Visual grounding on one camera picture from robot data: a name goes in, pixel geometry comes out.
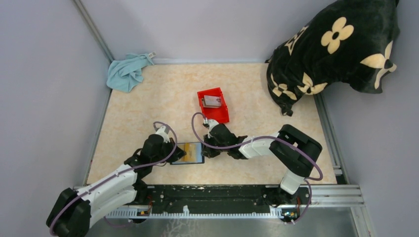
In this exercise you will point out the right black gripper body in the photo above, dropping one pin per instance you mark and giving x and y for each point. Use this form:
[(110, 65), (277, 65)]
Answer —
[(213, 152)]

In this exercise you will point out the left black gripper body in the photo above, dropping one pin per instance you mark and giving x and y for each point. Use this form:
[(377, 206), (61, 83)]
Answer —
[(167, 149)]

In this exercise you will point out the red plastic bin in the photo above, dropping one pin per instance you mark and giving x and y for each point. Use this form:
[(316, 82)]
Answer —
[(219, 114)]

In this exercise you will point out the black leather card holder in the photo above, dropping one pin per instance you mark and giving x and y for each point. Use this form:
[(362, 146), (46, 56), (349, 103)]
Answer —
[(200, 158)]

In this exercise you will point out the silver VIP card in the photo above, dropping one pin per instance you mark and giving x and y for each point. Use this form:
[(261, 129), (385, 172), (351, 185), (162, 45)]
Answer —
[(211, 97)]

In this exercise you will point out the gold card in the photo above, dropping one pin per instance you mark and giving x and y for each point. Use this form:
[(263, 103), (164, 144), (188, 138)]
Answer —
[(190, 150)]

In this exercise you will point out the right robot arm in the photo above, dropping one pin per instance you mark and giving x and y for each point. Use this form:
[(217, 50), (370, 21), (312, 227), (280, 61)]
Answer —
[(297, 151)]

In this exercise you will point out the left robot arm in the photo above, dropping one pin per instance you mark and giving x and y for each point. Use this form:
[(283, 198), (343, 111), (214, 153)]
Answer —
[(76, 211)]

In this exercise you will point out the stack of credit cards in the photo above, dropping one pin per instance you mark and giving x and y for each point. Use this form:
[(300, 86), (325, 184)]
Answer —
[(211, 103)]

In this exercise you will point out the light blue cloth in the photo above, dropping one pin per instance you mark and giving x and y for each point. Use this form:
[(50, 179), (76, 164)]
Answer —
[(124, 75)]

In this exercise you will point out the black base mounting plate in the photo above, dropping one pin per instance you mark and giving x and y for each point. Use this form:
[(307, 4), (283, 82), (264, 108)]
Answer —
[(224, 199)]

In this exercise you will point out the black floral blanket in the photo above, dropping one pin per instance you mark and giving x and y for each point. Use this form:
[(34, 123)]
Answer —
[(349, 41)]

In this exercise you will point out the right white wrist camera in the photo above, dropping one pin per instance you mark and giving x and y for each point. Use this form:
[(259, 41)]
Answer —
[(209, 124)]

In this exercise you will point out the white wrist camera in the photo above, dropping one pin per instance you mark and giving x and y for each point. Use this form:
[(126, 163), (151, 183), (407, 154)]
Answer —
[(163, 131), (209, 124)]

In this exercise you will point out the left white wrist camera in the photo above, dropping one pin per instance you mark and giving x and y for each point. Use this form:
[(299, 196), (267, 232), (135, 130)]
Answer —
[(163, 131)]

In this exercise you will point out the aluminium front rail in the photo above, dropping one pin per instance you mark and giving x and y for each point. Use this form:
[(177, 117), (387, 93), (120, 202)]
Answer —
[(319, 196)]

